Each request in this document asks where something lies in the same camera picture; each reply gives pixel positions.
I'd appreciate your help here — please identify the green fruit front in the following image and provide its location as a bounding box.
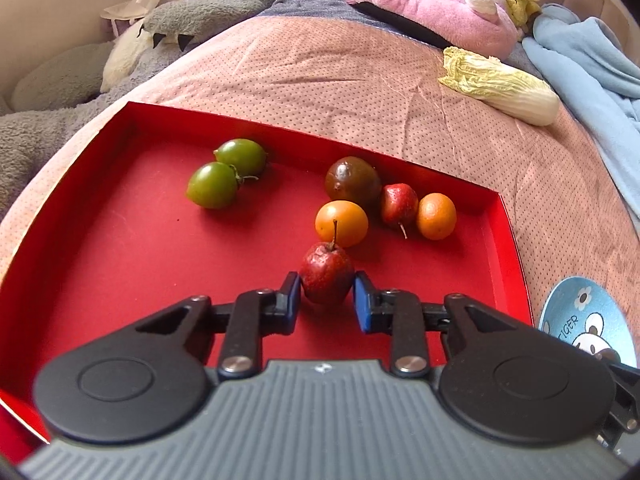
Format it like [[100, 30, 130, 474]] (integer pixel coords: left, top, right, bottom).
[[186, 162, 258, 209]]

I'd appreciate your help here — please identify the blue tiger bowl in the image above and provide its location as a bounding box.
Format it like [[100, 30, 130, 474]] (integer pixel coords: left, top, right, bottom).
[[538, 276, 638, 367]]

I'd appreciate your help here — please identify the small orange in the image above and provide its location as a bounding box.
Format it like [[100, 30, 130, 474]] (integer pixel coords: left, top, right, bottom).
[[416, 193, 457, 240]]

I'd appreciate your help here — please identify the pink dotted bedspread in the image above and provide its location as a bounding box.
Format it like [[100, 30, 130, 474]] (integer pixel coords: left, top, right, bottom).
[[1, 16, 639, 330]]

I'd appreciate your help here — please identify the light blue blanket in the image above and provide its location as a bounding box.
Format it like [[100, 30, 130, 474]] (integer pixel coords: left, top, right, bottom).
[[522, 3, 640, 226]]

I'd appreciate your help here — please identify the green fruit back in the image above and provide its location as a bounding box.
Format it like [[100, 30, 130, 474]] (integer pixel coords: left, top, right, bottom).
[[214, 139, 267, 177]]

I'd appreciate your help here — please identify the red plum with stem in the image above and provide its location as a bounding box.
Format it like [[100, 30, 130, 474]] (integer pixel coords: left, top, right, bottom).
[[381, 183, 419, 240]]

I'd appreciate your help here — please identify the red tray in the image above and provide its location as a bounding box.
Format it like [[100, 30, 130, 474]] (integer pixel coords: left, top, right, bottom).
[[1, 103, 533, 462]]

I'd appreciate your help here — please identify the grey shark plush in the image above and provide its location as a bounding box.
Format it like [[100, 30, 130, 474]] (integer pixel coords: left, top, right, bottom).
[[1, 0, 277, 211]]

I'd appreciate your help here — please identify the napa cabbage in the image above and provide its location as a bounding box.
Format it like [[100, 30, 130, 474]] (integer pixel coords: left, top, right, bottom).
[[438, 47, 561, 127]]

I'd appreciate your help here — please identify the dark red plum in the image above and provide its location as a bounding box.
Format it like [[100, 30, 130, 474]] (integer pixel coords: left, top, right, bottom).
[[299, 220, 355, 308]]

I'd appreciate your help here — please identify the yellow-orange kumquat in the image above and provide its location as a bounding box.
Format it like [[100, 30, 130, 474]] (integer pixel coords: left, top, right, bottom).
[[314, 200, 369, 248]]

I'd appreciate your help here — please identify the green fruit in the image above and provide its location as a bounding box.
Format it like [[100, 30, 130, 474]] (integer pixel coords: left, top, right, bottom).
[[214, 139, 267, 177], [186, 162, 258, 209]]

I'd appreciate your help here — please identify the dark brown tomato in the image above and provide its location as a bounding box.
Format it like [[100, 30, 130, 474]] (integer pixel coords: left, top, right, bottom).
[[324, 156, 382, 207]]

